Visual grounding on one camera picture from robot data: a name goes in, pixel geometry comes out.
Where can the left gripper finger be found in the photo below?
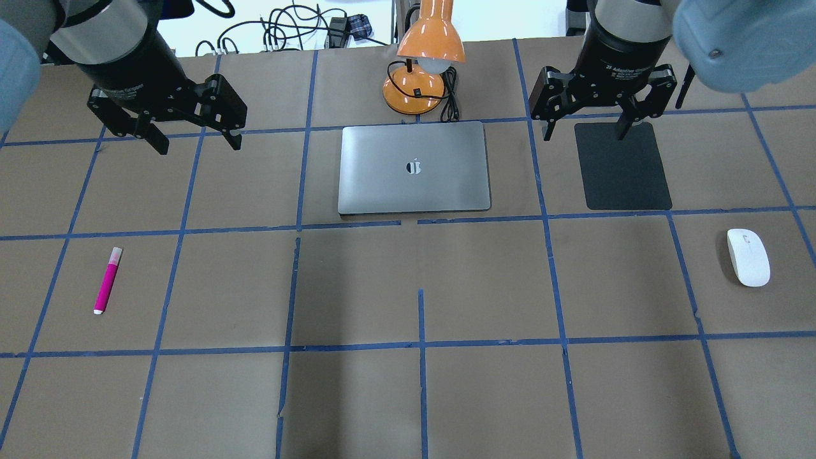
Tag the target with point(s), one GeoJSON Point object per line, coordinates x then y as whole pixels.
{"type": "Point", "coordinates": [233, 135]}
{"type": "Point", "coordinates": [145, 129]}

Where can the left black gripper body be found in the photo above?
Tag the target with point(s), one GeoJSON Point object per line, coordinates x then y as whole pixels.
{"type": "Point", "coordinates": [131, 71]}

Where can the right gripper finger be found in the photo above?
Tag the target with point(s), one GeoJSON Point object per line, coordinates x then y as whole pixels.
{"type": "Point", "coordinates": [549, 128]}
{"type": "Point", "coordinates": [627, 118]}

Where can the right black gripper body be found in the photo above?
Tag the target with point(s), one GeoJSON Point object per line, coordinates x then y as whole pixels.
{"type": "Point", "coordinates": [617, 53]}

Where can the pink highlighter pen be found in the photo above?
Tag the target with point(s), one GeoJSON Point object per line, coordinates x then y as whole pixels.
{"type": "Point", "coordinates": [106, 285]}

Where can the white computer mouse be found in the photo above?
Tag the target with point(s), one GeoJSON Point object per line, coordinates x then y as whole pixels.
{"type": "Point", "coordinates": [749, 258]}

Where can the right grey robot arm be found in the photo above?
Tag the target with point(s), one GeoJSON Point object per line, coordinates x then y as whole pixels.
{"type": "Point", "coordinates": [731, 46]}

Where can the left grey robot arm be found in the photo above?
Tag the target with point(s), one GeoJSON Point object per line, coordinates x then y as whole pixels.
{"type": "Point", "coordinates": [81, 32]}

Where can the black mousepad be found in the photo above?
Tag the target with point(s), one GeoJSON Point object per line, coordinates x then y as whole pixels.
{"type": "Point", "coordinates": [621, 175]}

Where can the grey closed laptop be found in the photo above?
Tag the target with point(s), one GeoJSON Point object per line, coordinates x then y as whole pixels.
{"type": "Point", "coordinates": [414, 168]}

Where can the orange desk lamp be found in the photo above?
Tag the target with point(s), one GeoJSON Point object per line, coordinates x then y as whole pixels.
{"type": "Point", "coordinates": [423, 75]}

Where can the black power adapter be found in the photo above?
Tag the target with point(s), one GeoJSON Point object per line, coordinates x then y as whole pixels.
{"type": "Point", "coordinates": [337, 33]}

